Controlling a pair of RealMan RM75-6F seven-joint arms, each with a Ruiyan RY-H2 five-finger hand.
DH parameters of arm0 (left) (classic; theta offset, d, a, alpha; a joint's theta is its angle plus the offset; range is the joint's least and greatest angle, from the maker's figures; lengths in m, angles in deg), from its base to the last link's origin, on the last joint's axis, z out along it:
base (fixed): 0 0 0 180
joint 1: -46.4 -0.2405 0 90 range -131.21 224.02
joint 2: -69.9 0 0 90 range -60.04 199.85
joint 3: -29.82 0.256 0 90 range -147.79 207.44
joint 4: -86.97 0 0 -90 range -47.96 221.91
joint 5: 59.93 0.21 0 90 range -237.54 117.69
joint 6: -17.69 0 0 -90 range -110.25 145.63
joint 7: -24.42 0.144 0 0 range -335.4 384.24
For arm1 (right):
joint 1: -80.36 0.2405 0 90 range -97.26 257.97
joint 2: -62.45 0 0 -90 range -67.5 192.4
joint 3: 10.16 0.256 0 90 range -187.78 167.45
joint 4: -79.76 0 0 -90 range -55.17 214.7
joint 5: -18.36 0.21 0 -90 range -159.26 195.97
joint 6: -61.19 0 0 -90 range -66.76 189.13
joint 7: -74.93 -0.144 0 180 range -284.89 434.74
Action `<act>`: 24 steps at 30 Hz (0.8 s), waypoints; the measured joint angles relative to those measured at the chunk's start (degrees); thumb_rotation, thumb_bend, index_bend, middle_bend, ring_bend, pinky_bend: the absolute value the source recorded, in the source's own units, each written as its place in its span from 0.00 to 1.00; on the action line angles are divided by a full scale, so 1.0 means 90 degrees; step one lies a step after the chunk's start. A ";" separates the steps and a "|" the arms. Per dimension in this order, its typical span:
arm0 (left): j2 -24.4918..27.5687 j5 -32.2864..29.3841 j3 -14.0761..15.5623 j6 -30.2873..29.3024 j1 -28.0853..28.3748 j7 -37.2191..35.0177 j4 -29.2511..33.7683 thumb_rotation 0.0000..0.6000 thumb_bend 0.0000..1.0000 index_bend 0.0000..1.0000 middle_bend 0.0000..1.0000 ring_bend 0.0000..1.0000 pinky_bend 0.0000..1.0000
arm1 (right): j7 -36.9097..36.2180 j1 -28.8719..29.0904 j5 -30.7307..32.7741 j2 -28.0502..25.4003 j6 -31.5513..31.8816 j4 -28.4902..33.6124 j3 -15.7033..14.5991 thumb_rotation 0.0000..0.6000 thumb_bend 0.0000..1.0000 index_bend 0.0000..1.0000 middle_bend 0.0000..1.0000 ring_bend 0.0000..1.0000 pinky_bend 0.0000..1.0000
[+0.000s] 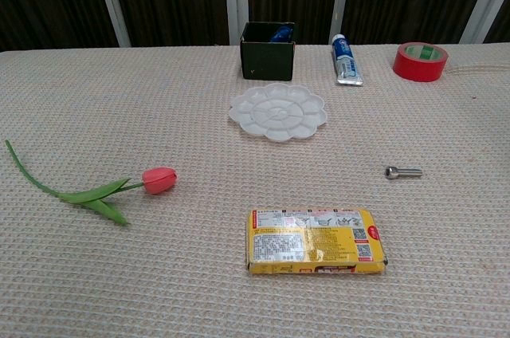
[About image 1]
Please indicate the silver metal bolt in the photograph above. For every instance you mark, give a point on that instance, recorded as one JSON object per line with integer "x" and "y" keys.
{"x": 406, "y": 172}

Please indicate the white flower-shaped paint palette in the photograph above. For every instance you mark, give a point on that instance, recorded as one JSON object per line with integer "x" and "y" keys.
{"x": 279, "y": 112}

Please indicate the dark green open box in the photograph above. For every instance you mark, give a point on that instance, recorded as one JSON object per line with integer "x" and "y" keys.
{"x": 267, "y": 61}

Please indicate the pink artificial tulip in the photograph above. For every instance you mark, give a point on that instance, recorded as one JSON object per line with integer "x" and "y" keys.
{"x": 159, "y": 180}

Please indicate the yellow printed food box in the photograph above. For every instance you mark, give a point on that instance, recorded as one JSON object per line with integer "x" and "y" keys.
{"x": 311, "y": 242}

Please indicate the blue crumpled object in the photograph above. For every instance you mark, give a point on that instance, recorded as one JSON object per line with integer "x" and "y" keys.
{"x": 281, "y": 34}

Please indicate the blue white toothpaste tube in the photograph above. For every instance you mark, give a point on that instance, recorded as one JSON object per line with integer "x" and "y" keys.
{"x": 346, "y": 61}

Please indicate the red tape roll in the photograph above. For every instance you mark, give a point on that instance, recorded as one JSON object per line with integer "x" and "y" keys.
{"x": 414, "y": 69}

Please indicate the beige woven tablecloth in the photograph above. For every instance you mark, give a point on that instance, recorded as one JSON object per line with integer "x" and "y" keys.
{"x": 119, "y": 274}

